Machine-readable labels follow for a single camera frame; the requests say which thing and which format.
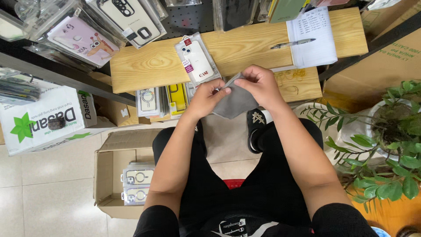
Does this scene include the person's right hand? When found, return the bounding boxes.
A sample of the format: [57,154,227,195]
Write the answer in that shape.
[234,65,287,111]

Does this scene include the person's left hand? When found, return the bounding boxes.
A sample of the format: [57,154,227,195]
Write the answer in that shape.
[185,78,232,120]

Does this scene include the grey cloth pouch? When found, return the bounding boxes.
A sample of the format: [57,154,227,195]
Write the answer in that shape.
[212,72,260,120]

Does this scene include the yellow phone case package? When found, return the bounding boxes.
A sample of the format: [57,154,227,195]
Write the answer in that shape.
[166,83,189,116]

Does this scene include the yellow rubber bands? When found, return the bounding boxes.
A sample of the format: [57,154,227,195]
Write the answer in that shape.
[276,68,307,95]

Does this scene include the white phone case package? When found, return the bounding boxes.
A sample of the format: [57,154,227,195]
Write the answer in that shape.
[174,32,222,88]

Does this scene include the black slipper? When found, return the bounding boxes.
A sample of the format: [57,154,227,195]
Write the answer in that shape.
[246,109,268,154]

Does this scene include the light wooden shelf board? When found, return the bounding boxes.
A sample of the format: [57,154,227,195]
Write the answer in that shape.
[109,7,369,95]

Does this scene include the silver ballpoint pen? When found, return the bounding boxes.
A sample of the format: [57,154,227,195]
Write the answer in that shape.
[270,38,316,50]

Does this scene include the white handwritten paper pad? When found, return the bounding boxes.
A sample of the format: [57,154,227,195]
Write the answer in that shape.
[286,7,339,69]

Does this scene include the green phone case package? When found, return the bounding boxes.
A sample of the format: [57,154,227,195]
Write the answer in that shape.
[267,0,309,24]

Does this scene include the black phone case package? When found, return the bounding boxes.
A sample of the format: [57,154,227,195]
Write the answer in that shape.
[212,0,262,32]

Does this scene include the black pegboard panel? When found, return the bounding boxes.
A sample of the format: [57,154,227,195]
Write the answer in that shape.
[157,0,215,41]

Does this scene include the red plastic stool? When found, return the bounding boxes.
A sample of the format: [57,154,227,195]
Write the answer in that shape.
[223,179,246,190]

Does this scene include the small brown cardboard box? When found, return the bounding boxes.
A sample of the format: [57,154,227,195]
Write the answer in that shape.
[89,72,140,127]

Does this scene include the person's black shorts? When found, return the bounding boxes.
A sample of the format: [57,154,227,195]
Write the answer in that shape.
[152,118,324,231]

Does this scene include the stack of clear phone cases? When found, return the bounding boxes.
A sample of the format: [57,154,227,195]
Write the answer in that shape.
[121,161,155,206]

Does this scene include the cream phone case package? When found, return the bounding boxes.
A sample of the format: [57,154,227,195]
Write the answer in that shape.
[84,0,168,49]

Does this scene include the white plant pot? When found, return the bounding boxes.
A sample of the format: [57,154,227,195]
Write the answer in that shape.
[366,98,421,162]

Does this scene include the open cardboard box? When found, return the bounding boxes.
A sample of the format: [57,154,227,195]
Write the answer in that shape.
[93,128,164,220]

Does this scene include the large brown cardboard cartons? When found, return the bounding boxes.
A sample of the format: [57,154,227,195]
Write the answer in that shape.
[322,0,421,113]

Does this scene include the person's black shirt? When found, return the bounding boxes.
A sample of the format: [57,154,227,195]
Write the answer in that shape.
[133,203,379,237]

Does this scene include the pink cartoon phone case package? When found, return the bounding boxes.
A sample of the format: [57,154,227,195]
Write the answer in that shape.
[46,15,121,68]

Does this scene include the green leafy potted plant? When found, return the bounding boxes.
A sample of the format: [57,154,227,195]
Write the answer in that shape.
[300,80,421,214]

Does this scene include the white carton with green star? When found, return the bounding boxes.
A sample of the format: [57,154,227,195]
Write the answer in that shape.
[0,85,116,157]

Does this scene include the rack of dark phone cases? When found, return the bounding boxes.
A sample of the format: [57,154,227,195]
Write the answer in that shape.
[0,67,43,106]

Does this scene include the clear hanging case packages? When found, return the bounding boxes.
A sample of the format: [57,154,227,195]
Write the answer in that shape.
[0,0,79,43]

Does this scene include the clear ring phone case package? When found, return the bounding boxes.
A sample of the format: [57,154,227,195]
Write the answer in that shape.
[136,88,161,118]

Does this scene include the black metal rack frame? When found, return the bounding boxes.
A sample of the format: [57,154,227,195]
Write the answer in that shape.
[0,39,137,107]

